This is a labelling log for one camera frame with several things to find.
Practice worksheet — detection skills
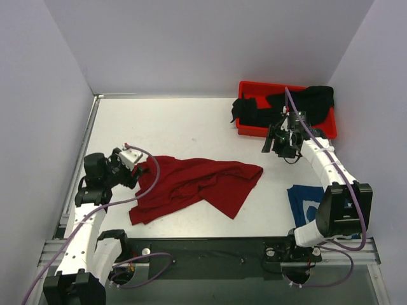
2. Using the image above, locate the red t shirt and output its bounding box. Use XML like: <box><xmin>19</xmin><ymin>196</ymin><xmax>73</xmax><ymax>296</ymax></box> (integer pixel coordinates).
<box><xmin>128</xmin><ymin>156</ymin><xmax>263</xmax><ymax>225</ymax></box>

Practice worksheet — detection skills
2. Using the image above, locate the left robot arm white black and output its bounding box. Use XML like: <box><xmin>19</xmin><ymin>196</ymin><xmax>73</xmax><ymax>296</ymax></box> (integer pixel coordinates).
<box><xmin>43</xmin><ymin>147</ymin><xmax>143</xmax><ymax>304</ymax></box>

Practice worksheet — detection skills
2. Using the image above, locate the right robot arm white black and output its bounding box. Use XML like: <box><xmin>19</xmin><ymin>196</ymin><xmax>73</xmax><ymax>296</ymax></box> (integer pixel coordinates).
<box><xmin>262</xmin><ymin>110</ymin><xmax>373</xmax><ymax>260</ymax></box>

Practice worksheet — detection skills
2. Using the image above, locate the red plastic bin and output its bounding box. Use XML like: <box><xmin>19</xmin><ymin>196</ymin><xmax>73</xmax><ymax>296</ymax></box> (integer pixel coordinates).
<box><xmin>235</xmin><ymin>81</ymin><xmax>338</xmax><ymax>140</ymax></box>

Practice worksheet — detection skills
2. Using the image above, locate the black t shirt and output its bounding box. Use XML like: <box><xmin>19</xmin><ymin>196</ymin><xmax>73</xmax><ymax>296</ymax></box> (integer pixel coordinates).
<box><xmin>229</xmin><ymin>85</ymin><xmax>335</xmax><ymax>131</ymax></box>

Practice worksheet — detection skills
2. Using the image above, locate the blue folded t shirt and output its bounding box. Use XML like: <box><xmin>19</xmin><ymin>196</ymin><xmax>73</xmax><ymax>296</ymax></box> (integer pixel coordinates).
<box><xmin>286</xmin><ymin>184</ymin><xmax>362</xmax><ymax>240</ymax></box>

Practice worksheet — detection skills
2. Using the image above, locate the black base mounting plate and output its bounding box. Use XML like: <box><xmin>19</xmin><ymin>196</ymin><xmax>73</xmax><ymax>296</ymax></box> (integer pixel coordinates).
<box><xmin>117</xmin><ymin>236</ymin><xmax>322</xmax><ymax>280</ymax></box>

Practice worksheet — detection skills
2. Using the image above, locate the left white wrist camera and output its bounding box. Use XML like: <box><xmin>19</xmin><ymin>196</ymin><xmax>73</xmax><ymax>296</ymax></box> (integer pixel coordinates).
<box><xmin>118</xmin><ymin>144</ymin><xmax>143</xmax><ymax>170</ymax></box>

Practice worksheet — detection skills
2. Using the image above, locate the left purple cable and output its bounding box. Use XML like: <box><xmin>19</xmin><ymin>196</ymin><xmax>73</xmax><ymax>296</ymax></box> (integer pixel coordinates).
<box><xmin>20</xmin><ymin>144</ymin><xmax>174</xmax><ymax>305</ymax></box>

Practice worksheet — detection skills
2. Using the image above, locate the purple cable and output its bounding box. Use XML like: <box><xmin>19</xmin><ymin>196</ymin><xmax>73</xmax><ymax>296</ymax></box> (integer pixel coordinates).
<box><xmin>284</xmin><ymin>86</ymin><xmax>368</xmax><ymax>289</ymax></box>
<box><xmin>20</xmin><ymin>144</ymin><xmax>174</xmax><ymax>305</ymax></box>

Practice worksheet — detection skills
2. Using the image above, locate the aluminium frame rail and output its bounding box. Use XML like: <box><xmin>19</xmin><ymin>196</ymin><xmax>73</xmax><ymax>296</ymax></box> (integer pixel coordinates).
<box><xmin>38</xmin><ymin>95</ymin><xmax>131</xmax><ymax>273</ymax></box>

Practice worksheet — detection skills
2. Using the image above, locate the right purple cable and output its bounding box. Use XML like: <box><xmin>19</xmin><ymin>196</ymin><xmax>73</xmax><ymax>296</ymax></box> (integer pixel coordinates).
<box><xmin>284</xmin><ymin>86</ymin><xmax>368</xmax><ymax>289</ymax></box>

